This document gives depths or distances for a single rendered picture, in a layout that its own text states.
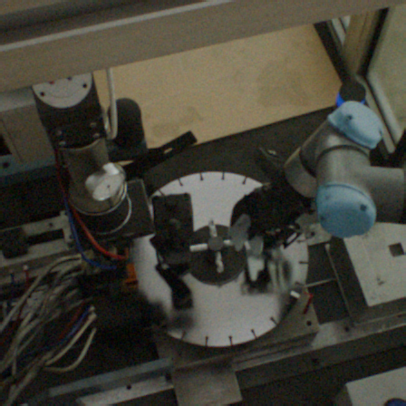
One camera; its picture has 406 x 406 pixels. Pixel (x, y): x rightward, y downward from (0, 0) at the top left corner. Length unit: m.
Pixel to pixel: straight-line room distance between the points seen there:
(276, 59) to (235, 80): 0.12
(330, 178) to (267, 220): 0.18
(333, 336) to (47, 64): 1.31
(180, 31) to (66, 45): 0.03
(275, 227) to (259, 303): 0.17
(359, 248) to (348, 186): 0.43
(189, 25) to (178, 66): 1.54
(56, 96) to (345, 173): 0.42
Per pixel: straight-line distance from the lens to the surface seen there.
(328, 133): 1.03
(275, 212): 1.13
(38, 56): 0.18
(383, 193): 0.97
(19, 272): 1.47
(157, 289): 1.27
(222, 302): 1.26
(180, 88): 1.69
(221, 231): 1.29
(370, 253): 1.38
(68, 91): 0.72
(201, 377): 1.36
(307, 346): 1.45
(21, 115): 0.85
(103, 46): 0.18
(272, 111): 1.66
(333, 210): 0.94
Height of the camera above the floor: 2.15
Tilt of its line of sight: 65 degrees down
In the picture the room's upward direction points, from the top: 1 degrees counter-clockwise
